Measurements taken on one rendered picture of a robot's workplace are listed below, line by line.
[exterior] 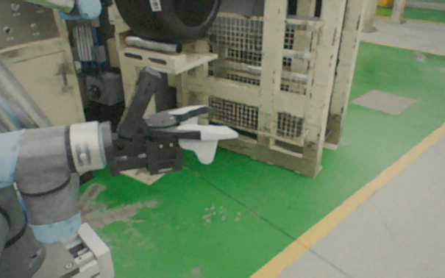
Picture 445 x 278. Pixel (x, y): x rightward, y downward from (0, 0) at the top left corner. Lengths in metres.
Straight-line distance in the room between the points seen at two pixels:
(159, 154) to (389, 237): 1.67
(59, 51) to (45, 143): 1.55
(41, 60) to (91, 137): 1.50
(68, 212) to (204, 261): 1.23
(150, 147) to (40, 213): 0.19
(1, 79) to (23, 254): 0.36
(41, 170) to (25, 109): 0.15
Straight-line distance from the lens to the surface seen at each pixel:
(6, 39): 2.00
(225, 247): 1.85
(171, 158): 0.57
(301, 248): 1.89
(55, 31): 2.12
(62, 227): 0.64
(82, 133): 0.56
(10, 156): 0.57
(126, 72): 2.13
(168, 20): 1.66
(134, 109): 0.55
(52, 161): 0.56
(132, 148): 0.58
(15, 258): 0.85
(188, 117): 0.63
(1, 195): 0.77
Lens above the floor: 1.32
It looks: 28 degrees down
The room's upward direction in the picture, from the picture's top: straight up
